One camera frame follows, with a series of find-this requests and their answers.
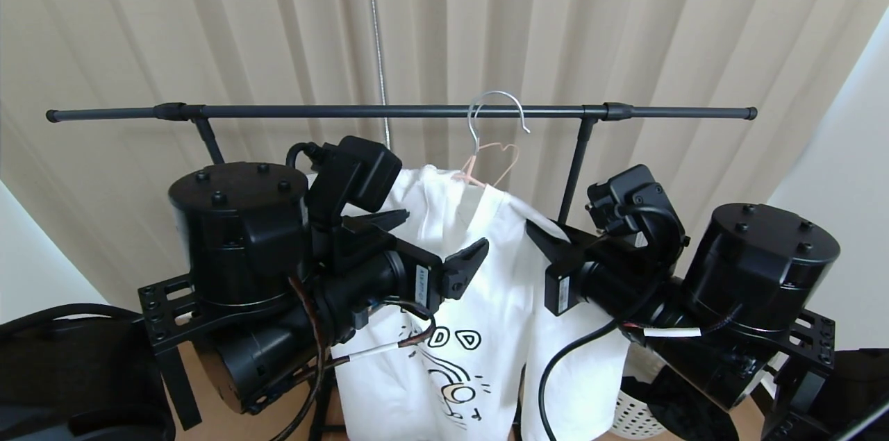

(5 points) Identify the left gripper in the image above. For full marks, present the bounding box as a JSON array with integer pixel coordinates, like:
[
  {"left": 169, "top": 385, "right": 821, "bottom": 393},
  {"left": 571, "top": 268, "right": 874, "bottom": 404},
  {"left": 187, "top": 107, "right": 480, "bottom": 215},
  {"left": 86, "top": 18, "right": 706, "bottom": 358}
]
[{"left": 344, "top": 210, "right": 490, "bottom": 317}]

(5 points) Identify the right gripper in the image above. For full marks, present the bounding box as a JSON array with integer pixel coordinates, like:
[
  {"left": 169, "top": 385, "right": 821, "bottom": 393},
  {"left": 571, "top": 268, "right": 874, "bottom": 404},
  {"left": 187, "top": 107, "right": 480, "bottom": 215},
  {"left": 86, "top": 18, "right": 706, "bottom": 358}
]
[{"left": 544, "top": 247, "right": 612, "bottom": 317}]

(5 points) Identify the white printed t-shirt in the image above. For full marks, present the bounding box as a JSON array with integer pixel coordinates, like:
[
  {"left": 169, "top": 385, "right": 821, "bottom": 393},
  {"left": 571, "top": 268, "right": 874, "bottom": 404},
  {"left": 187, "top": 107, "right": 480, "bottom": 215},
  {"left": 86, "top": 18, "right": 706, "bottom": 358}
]
[{"left": 332, "top": 165, "right": 631, "bottom": 441}]

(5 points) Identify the pink clothes hanger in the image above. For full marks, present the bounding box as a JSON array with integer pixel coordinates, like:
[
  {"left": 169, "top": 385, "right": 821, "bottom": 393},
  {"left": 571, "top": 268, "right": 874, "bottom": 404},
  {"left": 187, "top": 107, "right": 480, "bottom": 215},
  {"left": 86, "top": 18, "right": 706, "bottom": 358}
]
[
  {"left": 479, "top": 142, "right": 520, "bottom": 186},
  {"left": 451, "top": 90, "right": 532, "bottom": 188}
]

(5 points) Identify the white laundry basket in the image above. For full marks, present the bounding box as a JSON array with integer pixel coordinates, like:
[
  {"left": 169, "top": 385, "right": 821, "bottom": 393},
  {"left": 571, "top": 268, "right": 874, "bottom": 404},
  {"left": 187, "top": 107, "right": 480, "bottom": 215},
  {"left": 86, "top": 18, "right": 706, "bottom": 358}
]
[{"left": 615, "top": 375, "right": 671, "bottom": 438}]

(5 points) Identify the black clothes rack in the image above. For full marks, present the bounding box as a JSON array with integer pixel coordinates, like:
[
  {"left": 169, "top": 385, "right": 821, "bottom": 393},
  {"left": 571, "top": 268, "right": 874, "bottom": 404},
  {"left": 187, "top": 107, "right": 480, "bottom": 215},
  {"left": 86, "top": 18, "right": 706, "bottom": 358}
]
[{"left": 45, "top": 102, "right": 758, "bottom": 441}]

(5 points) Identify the black garment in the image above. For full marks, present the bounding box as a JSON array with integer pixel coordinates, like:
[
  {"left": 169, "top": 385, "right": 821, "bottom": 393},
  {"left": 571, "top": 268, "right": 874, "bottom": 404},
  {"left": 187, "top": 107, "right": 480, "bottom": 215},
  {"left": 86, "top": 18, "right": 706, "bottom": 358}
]
[{"left": 649, "top": 365, "right": 737, "bottom": 441}]

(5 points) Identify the beige curtain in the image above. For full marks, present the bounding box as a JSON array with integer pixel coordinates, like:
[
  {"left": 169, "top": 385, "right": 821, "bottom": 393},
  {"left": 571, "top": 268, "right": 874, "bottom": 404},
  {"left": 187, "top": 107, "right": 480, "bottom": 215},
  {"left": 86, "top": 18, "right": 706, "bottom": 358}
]
[{"left": 0, "top": 0, "right": 889, "bottom": 310}]

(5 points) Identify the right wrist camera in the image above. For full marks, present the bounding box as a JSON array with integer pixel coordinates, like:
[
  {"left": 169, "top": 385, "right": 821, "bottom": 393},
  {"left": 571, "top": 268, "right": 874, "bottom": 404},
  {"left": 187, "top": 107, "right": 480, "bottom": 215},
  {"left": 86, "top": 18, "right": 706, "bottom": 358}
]
[{"left": 587, "top": 165, "right": 690, "bottom": 258}]

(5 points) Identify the black cable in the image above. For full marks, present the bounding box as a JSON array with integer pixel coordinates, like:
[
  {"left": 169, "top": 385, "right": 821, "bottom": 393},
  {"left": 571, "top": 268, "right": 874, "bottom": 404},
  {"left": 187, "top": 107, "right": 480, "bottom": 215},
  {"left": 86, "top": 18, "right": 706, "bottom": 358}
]
[
  {"left": 0, "top": 302, "right": 143, "bottom": 334},
  {"left": 538, "top": 205, "right": 688, "bottom": 441}
]

